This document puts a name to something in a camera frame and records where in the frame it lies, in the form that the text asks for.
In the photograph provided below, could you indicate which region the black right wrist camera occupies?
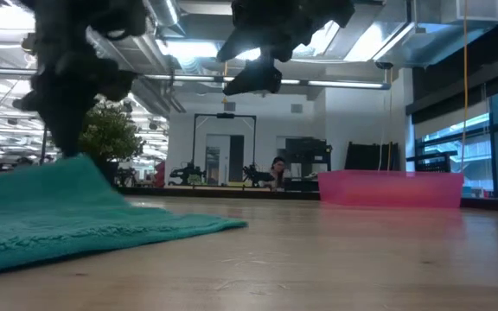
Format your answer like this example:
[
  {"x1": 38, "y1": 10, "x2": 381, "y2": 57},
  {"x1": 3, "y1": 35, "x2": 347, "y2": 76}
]
[{"x1": 222, "y1": 60, "x2": 284, "y2": 97}]

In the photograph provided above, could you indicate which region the silver spiral air duct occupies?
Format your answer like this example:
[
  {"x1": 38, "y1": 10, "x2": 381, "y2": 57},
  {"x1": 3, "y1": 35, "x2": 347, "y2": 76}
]
[{"x1": 147, "y1": 0, "x2": 181, "y2": 28}]

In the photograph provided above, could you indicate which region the teal microfiber towel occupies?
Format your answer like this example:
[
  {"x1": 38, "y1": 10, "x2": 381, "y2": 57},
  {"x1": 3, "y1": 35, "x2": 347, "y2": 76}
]
[{"x1": 0, "y1": 155, "x2": 249, "y2": 277}]

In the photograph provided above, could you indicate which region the yellow hanging cord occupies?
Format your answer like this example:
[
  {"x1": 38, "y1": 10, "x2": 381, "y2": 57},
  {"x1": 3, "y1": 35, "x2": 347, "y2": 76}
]
[{"x1": 460, "y1": 0, "x2": 469, "y2": 174}]

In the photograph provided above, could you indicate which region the person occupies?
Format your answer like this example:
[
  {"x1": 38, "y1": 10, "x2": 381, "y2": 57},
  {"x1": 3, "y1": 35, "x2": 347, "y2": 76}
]
[{"x1": 269, "y1": 155, "x2": 290, "y2": 191}]

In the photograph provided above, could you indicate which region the pink plastic basket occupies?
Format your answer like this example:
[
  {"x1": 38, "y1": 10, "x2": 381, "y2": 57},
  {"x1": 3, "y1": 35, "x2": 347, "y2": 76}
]
[{"x1": 317, "y1": 169, "x2": 466, "y2": 210}]

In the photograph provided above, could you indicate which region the black crate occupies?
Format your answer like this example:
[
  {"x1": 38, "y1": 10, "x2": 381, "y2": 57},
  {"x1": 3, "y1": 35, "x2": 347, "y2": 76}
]
[{"x1": 406, "y1": 150, "x2": 460, "y2": 174}]

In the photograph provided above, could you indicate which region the long ceiling light bar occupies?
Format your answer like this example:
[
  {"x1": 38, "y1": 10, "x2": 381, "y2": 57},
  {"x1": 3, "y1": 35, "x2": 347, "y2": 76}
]
[{"x1": 281, "y1": 76, "x2": 392, "y2": 91}]

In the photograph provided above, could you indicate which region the black panel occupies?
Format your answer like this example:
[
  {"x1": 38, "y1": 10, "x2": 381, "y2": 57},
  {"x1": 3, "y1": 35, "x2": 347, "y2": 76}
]
[{"x1": 344, "y1": 141, "x2": 399, "y2": 172}]

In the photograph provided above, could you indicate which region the green potted plant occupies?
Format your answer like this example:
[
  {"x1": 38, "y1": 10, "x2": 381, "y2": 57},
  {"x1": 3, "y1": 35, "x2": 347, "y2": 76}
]
[{"x1": 78, "y1": 101, "x2": 146, "y2": 187}]

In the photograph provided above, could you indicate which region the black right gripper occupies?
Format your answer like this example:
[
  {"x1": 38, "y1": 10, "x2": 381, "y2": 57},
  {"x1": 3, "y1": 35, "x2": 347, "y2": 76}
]
[{"x1": 215, "y1": 0, "x2": 320, "y2": 63}]

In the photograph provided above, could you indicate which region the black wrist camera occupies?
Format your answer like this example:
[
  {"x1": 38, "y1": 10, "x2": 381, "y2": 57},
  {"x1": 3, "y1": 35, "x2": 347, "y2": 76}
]
[
  {"x1": 222, "y1": 60, "x2": 284, "y2": 97},
  {"x1": 100, "y1": 68, "x2": 138, "y2": 104}
]

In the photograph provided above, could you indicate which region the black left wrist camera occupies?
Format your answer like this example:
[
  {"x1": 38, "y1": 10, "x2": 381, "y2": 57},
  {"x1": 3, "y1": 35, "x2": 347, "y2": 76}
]
[{"x1": 100, "y1": 68, "x2": 138, "y2": 104}]

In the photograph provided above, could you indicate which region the black aluminium frame rail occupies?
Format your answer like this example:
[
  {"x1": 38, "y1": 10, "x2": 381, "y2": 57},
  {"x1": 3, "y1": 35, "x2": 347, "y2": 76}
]
[
  {"x1": 117, "y1": 185, "x2": 320, "y2": 201},
  {"x1": 463, "y1": 196, "x2": 498, "y2": 213}
]

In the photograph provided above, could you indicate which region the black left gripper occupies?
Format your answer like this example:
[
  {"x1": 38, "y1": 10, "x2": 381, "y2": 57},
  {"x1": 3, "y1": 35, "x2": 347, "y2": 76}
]
[{"x1": 12, "y1": 40, "x2": 138, "y2": 157}]

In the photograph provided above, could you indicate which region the black gantry frame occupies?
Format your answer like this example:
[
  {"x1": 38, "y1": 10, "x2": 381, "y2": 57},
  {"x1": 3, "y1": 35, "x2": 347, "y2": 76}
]
[{"x1": 192, "y1": 112, "x2": 258, "y2": 174}]

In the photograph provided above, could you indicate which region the black cabinet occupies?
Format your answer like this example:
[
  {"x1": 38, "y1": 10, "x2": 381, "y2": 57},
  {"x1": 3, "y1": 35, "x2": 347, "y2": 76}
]
[{"x1": 283, "y1": 136, "x2": 333, "y2": 178}]

